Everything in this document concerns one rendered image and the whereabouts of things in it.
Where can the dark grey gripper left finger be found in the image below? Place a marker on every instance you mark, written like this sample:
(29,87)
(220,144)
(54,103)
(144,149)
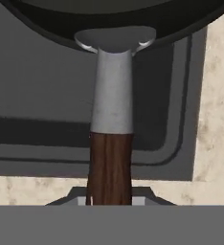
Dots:
(75,195)

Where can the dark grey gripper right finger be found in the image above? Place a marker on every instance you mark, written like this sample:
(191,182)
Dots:
(142,194)

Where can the grey kitchen sink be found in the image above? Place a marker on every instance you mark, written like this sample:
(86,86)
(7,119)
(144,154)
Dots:
(37,95)

